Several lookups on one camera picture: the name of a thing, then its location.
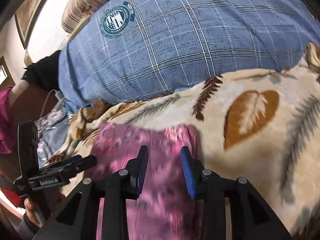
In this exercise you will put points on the wooden framed picture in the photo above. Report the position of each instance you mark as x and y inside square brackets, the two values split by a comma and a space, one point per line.
[26, 17]

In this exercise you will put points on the person's left hand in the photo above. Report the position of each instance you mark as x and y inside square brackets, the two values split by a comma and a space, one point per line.
[29, 210]

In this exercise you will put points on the pink purple floral garment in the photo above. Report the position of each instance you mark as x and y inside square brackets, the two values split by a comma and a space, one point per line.
[164, 210]

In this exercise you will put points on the magenta cloth at left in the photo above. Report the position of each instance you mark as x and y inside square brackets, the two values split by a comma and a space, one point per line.
[7, 137]

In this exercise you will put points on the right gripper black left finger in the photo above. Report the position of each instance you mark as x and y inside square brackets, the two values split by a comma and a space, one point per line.
[77, 216]

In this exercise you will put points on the blue plaid quilt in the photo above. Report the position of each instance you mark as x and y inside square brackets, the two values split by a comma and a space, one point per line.
[136, 49]

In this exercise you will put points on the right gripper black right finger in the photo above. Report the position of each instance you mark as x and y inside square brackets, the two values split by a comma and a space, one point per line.
[251, 216]

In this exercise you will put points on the cream leaf-pattern blanket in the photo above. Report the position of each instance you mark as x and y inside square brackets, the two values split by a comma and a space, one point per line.
[257, 123]

